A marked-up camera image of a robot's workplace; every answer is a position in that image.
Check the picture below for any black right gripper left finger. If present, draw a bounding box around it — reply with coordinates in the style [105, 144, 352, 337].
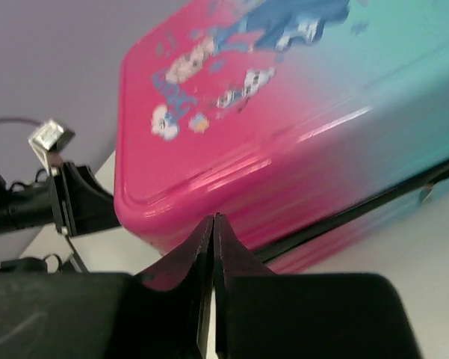
[0, 216, 214, 358]

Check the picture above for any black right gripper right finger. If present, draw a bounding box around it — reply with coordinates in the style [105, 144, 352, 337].
[213, 214, 421, 359]

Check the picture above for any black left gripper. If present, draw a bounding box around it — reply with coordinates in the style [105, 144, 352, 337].
[0, 162, 120, 236]

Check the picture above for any pink and teal kids suitcase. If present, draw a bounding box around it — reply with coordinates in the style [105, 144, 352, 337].
[114, 1, 449, 272]

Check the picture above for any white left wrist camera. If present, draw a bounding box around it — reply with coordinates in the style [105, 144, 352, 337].
[28, 118, 75, 175]

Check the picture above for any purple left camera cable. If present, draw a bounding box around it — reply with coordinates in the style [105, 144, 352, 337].
[0, 117, 42, 130]

